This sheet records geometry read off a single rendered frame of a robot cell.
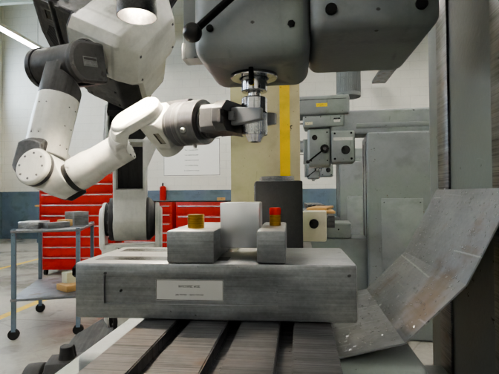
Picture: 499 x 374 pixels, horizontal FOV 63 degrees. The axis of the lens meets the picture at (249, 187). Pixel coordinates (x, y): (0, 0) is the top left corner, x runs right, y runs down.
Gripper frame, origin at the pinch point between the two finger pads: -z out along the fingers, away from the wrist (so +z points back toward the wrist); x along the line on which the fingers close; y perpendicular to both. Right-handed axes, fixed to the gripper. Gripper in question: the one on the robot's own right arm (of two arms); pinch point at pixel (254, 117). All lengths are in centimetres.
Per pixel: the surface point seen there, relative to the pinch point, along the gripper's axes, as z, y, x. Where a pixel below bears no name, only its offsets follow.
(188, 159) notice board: 587, -62, 730
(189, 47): 10.0, -12.6, -6.3
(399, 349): -25.4, 37.0, -1.1
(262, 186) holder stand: 12.1, 12.3, 26.3
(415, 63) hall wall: 97, -280, 937
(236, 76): 2.2, -7.0, -2.9
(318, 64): -8.9, -10.8, 9.3
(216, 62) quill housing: 2.0, -7.7, -9.4
